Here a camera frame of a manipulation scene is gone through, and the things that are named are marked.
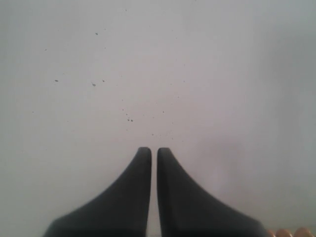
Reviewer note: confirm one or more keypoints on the brown egg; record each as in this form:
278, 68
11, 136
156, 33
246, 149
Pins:
270, 233
303, 232
283, 233

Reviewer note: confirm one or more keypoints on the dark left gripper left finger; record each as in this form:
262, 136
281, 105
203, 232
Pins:
120, 211

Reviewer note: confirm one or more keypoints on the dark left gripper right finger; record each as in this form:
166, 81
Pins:
187, 210

